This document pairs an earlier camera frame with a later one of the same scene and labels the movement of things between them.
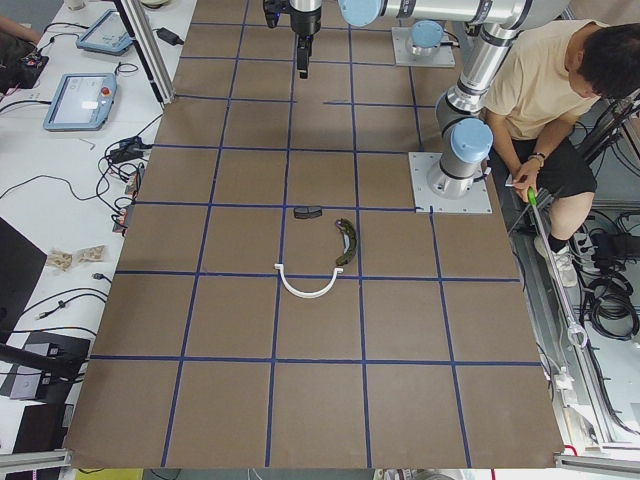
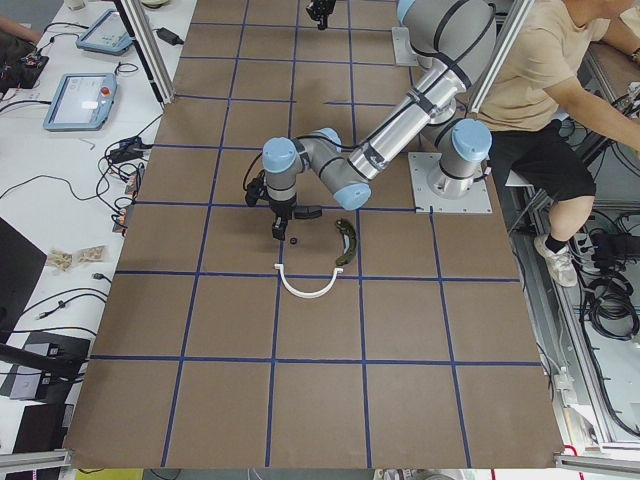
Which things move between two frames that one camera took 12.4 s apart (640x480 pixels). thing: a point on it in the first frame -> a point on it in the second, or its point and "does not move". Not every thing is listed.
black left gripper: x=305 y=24 -> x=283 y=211
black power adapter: x=168 y=36 does not move
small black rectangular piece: x=307 y=212 does not move
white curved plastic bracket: x=308 y=295 does not move
